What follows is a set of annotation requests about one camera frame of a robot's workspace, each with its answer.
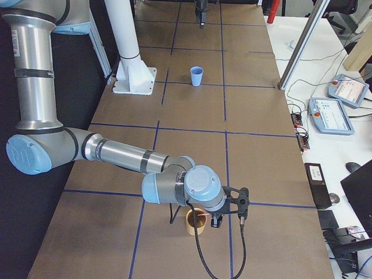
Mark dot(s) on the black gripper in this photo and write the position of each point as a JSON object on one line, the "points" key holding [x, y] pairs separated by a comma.
{"points": [[201, 13], [216, 222]]}

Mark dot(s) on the blue ribbed cup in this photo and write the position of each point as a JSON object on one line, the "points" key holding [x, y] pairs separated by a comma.
{"points": [[196, 73]]}

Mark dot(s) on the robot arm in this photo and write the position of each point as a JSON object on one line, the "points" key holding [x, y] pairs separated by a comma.
{"points": [[43, 142]]}

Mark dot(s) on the bamboo wooden cup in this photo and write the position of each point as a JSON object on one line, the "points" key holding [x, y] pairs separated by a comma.
{"points": [[192, 222]]}

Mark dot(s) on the red cardboard tube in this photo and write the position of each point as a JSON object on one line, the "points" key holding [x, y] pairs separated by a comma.
{"points": [[273, 11]]}

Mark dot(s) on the black box with label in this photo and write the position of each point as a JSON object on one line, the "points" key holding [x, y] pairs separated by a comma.
{"points": [[317, 185]]}

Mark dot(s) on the black power strip right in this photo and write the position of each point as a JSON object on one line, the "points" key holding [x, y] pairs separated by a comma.
{"points": [[303, 140]]}

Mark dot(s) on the black power strip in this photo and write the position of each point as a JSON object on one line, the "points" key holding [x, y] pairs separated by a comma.
{"points": [[297, 119], [303, 140]]}

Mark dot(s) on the black power strip left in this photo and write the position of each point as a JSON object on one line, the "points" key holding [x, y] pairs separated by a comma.
{"points": [[297, 119]]}

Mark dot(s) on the black office chair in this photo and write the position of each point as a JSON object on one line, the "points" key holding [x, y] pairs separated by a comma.
{"points": [[347, 8]]}

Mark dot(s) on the black computer mouse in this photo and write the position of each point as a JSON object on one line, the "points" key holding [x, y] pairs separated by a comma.
{"points": [[352, 166]]}

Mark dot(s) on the black laptop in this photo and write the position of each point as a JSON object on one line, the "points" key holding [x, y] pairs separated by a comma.
{"points": [[357, 188]]}

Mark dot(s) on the teach pendant near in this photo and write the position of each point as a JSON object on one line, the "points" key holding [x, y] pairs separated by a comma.
{"points": [[329, 116]]}

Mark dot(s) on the teach pendant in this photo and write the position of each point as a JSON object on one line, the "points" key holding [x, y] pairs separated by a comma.
{"points": [[349, 90], [329, 116]]}

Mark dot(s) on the wooden block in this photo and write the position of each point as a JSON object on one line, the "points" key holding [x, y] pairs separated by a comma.
{"points": [[360, 54]]}

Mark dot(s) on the teach pendant far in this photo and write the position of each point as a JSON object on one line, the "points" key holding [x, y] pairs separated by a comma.
{"points": [[349, 90]]}

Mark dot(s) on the white pedestal column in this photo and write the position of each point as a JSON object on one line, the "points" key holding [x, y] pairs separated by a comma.
{"points": [[133, 75]]}

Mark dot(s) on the aluminium frame post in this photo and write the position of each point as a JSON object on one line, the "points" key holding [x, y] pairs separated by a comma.
{"points": [[310, 26]]}

